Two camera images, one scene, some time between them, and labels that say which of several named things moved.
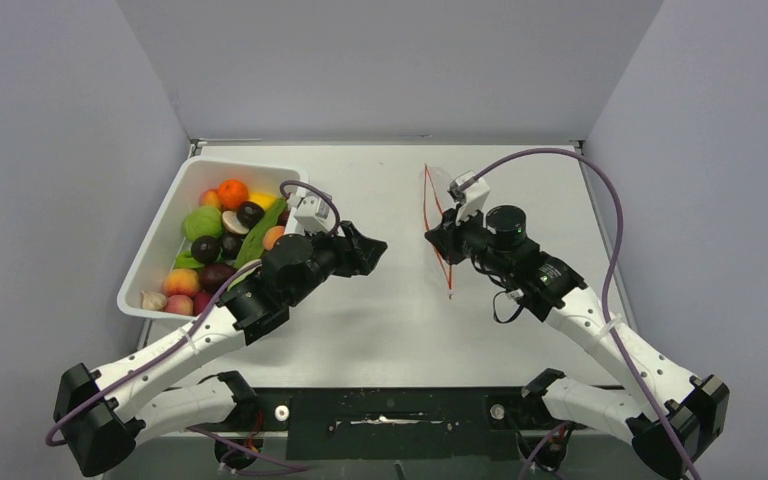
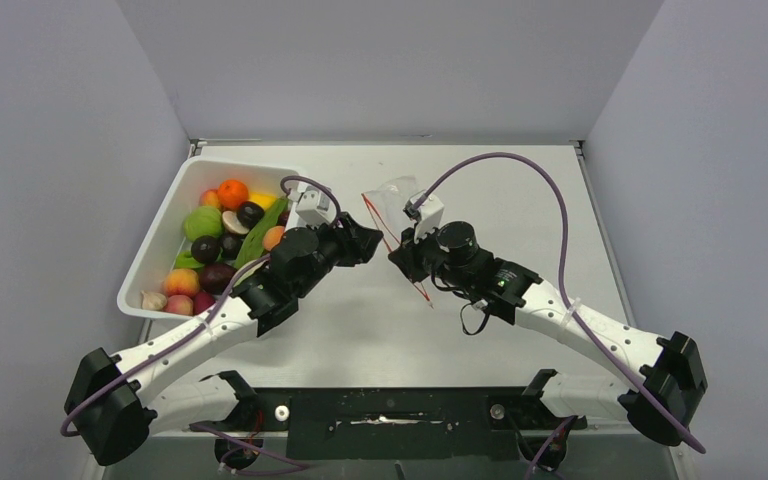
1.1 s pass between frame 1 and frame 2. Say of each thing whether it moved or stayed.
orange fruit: stayed
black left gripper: stayed
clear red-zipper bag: moved
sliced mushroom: stayed
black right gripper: moved
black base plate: stayed
